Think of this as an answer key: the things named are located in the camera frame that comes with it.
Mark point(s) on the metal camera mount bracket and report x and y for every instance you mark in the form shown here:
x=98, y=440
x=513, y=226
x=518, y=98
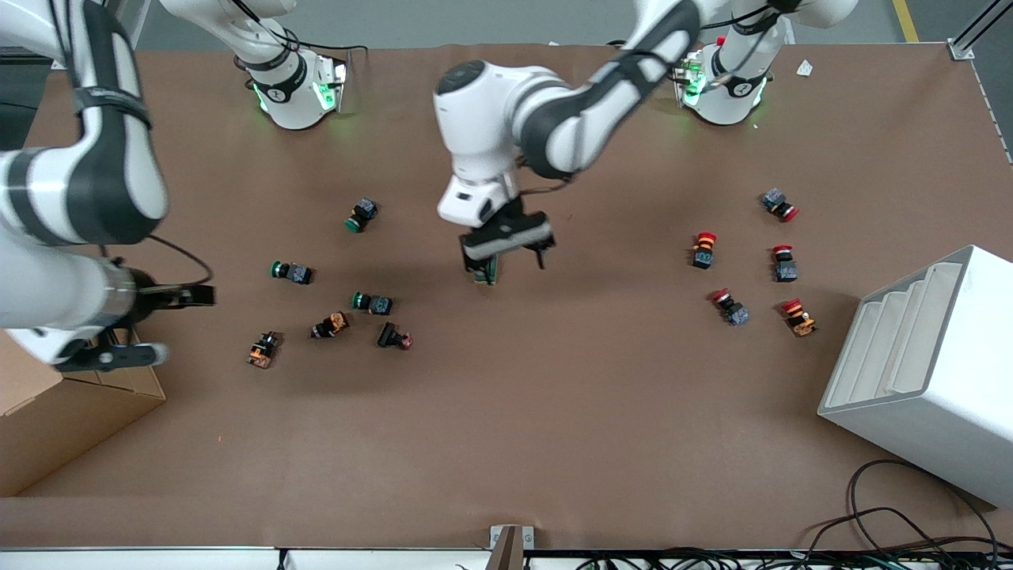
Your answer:
x=506, y=550

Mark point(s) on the brown cardboard box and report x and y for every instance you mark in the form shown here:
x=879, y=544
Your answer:
x=63, y=427

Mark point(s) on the red push button grey block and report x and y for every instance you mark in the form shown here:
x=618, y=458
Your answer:
x=786, y=271
x=737, y=316
x=774, y=199

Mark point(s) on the white slotted bin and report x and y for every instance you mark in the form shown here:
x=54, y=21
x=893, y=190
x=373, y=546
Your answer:
x=950, y=380

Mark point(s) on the brown table cover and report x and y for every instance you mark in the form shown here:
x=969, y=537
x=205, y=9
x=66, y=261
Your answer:
x=554, y=412

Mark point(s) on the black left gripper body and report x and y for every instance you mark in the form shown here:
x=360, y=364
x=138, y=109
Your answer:
x=513, y=212

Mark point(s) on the white paper scrap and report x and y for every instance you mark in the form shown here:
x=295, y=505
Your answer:
x=805, y=69

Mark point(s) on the green push button grey block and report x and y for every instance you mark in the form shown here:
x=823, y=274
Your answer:
x=364, y=210
x=298, y=274
x=380, y=304

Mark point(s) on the black selector orange block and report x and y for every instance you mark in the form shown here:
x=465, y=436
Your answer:
x=261, y=352

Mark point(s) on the aluminium frame profile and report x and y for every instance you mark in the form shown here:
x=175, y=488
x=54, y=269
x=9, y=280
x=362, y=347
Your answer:
x=961, y=49

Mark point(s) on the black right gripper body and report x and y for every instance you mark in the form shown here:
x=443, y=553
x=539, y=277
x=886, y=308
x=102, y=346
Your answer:
x=146, y=302

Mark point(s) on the black button orange block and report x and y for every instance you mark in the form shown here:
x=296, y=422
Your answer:
x=335, y=322

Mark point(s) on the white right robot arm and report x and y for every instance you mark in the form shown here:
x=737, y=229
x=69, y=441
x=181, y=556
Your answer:
x=103, y=182

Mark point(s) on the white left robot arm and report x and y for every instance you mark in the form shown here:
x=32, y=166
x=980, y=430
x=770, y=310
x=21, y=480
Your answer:
x=491, y=119

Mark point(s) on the white table edge rail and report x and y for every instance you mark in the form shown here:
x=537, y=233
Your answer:
x=158, y=560

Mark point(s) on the green load switch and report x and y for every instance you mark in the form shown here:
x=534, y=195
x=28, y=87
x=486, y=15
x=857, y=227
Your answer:
x=489, y=273

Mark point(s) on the metal base box green light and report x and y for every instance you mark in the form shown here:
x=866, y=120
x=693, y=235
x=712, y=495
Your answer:
x=690, y=83
x=339, y=79

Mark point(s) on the red mushroom button orange block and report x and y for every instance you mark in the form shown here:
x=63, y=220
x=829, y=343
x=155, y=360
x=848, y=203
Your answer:
x=802, y=324

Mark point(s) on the black switch red cap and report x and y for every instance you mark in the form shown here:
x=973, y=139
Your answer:
x=388, y=336

